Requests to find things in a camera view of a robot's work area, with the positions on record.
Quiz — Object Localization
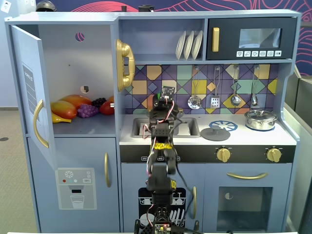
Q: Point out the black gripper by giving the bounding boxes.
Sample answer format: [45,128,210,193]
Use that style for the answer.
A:
[152,93,176,116]

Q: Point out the gray round recipient with knob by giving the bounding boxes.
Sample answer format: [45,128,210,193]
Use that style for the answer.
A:
[200,127,231,141]

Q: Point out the metal toy skimmer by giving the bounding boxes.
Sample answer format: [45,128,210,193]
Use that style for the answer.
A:
[187,66,203,110]

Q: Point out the gray toy sink basin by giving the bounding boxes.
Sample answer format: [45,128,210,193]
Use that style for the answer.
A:
[131,117,201,138]

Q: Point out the metal toy spatula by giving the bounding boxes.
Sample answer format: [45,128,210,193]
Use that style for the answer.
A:
[210,66,221,109]

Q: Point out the red toy fruit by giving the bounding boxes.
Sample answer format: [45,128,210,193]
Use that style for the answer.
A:
[98,100,115,116]

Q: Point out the white toy plate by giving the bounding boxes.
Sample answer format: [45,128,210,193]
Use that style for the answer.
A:
[183,30,195,60]
[191,30,204,60]
[175,30,187,60]

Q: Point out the dark toy grapes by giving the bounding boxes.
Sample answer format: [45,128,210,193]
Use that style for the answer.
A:
[91,97,107,109]

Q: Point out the gold toy telephone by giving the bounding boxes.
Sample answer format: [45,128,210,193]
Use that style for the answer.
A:
[115,39,136,92]

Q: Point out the metal toy ladle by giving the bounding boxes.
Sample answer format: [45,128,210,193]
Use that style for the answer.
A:
[230,65,242,107]

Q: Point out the purple toy grapes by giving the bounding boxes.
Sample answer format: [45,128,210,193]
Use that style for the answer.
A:
[77,103,99,119]

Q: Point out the dishwasher door with dish print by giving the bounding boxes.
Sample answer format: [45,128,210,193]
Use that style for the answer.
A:
[121,162,205,234]

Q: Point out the gold stove knob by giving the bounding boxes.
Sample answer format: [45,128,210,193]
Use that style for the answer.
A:
[266,147,282,163]
[216,147,232,163]

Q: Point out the large orange red toy mango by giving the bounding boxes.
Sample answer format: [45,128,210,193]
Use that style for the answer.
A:
[59,94,93,111]

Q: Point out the blue oven door with window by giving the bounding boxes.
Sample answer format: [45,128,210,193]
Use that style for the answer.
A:
[204,163,293,233]

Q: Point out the blue toy kitchen body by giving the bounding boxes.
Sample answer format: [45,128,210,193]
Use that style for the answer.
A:
[4,9,302,234]

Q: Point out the metal toy spoon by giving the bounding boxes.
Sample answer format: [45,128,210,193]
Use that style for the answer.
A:
[251,64,260,107]

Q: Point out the dark microwave door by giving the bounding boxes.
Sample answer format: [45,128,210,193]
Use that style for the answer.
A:
[206,17,298,60]

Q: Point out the small orange red toy mango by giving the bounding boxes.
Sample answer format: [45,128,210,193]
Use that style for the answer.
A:
[51,100,78,120]

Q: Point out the metal toy pot with lid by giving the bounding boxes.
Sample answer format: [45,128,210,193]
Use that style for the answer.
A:
[244,109,279,131]

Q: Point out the yellow toy banana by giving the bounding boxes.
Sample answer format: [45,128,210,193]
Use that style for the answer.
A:
[52,113,73,124]

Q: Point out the robot controller board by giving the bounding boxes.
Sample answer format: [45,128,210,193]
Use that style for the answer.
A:
[152,222,172,234]

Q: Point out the blue freezer door with dispenser print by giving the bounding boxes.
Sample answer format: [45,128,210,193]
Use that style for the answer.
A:
[27,136,117,234]

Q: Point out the blue fridge door with notepad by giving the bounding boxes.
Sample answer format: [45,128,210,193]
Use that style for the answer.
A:
[11,25,59,171]

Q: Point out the dark helmet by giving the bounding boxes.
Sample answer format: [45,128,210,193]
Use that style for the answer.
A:
[35,0,58,13]

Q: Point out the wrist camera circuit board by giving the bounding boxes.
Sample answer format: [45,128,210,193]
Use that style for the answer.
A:
[156,85,177,100]

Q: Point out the red and white servo wire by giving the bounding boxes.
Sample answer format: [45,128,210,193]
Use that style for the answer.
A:
[141,123,156,147]

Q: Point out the black cable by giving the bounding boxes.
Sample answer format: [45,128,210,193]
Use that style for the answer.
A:
[173,156,203,234]

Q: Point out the short gold freezer door handle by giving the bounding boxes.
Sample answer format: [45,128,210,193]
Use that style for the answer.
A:
[104,152,112,188]

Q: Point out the gold microwave handle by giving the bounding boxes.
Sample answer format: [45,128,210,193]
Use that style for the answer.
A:
[211,27,220,53]

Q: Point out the gold dishwasher door handle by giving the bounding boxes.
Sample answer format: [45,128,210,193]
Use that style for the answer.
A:
[189,186,197,220]

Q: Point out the gold oven door handle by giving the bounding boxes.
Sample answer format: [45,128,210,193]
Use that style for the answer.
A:
[226,172,269,180]

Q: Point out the long gold fridge door handle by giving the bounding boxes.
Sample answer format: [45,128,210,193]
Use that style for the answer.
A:
[33,99,50,149]

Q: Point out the white wall socket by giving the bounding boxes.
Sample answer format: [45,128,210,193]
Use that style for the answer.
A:
[0,0,13,14]

